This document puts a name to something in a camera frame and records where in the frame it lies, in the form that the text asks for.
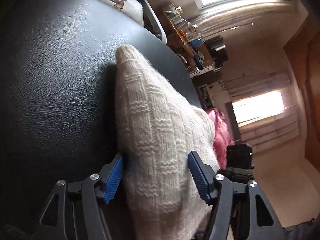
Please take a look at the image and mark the wooden cluttered desk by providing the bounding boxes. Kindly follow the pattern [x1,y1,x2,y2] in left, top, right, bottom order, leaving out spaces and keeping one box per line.
[163,4,228,78]

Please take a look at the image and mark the cream knitted sweater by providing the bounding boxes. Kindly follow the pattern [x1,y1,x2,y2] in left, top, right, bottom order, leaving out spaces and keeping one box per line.
[116,45,220,239]

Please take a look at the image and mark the pink bed cover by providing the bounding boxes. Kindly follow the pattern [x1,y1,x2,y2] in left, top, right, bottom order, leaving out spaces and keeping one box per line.
[207,108,234,170]

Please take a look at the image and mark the beige striped curtain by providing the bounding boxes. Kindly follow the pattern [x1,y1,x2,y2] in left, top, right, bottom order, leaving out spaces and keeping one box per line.
[191,0,297,38]

